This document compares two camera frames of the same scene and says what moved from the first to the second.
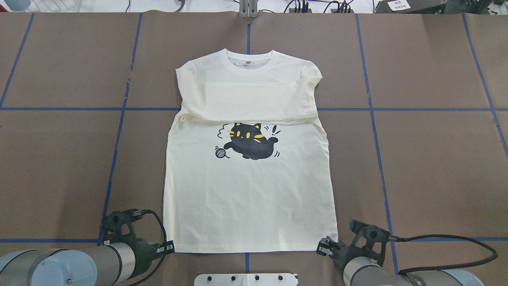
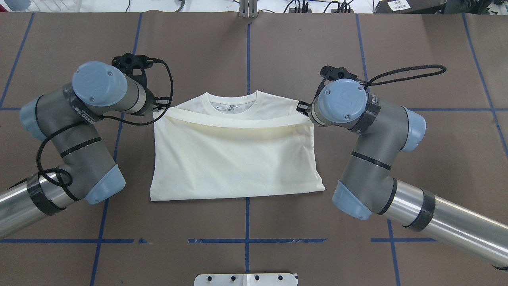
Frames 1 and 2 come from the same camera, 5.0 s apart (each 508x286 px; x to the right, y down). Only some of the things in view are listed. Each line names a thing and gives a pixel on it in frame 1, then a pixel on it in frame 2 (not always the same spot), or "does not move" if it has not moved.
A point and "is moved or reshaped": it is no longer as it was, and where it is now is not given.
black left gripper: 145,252 → 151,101
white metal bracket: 246,279 does not move
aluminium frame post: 248,8 does not move
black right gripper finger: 327,246 → 302,107
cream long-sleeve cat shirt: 247,168 is moved or reshaped
